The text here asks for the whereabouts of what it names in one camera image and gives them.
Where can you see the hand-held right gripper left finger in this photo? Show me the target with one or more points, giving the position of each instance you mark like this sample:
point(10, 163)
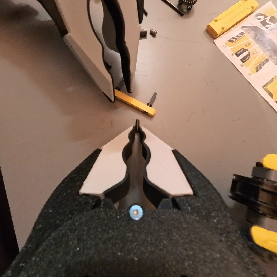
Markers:
point(106, 171)

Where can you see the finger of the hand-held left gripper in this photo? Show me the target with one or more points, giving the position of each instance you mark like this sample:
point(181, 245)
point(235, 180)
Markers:
point(82, 32)
point(133, 32)

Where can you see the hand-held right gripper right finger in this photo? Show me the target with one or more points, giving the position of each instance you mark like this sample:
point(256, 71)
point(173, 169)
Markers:
point(166, 171)

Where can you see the small black pin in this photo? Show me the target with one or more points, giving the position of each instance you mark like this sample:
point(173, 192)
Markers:
point(137, 125)

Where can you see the yellow thin beam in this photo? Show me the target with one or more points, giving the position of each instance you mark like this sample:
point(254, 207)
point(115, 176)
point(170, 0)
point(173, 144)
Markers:
point(134, 103)

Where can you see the yellow toy vehicle model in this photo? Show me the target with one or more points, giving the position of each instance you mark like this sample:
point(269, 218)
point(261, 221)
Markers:
point(253, 190)

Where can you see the dark grey sleeve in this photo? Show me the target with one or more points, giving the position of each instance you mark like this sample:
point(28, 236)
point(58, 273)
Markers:
point(144, 33)

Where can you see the small light grey pin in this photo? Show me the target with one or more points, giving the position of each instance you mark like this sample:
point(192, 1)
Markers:
point(153, 32)

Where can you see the thick black rod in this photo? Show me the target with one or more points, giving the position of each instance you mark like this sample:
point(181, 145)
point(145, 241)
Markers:
point(173, 7)

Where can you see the black bevel gear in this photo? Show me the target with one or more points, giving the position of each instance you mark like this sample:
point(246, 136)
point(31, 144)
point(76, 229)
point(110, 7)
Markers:
point(187, 3)

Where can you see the yellow rectangular panel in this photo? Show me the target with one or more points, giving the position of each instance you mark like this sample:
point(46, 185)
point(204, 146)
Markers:
point(231, 18)

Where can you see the yellow sticker sheet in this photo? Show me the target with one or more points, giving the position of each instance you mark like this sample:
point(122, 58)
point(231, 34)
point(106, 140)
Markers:
point(253, 54)

